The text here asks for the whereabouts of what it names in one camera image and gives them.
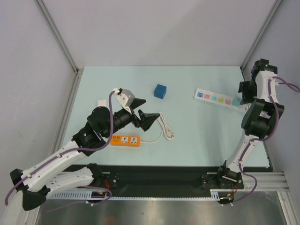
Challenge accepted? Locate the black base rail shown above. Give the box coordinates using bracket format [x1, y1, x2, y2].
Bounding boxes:
[64, 165, 275, 199]

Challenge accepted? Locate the white cable duct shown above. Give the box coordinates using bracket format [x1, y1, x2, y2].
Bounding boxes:
[49, 189, 235, 204]

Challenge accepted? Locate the blue cube adapter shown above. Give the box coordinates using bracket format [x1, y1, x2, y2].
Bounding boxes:
[154, 84, 167, 99]

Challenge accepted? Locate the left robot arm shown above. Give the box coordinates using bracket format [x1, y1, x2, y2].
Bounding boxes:
[10, 95, 161, 211]

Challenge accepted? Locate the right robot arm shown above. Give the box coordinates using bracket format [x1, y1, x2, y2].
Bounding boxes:
[216, 59, 285, 188]

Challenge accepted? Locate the white charger plug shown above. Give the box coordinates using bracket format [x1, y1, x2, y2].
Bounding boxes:
[97, 99, 107, 107]

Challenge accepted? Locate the mint green charger plug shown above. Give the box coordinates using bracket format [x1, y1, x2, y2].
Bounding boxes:
[232, 97, 242, 107]

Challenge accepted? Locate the white power strip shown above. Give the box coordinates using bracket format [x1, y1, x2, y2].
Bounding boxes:
[193, 88, 251, 113]

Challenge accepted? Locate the orange power strip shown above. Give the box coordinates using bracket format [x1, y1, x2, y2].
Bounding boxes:
[110, 135, 140, 147]

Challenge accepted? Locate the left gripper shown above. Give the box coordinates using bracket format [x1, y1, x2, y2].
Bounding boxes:
[103, 98, 159, 138]

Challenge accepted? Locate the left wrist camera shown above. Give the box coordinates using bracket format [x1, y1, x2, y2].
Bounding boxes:
[112, 88, 135, 114]

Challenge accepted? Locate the white coiled cord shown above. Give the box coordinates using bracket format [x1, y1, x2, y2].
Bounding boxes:
[140, 112, 175, 144]

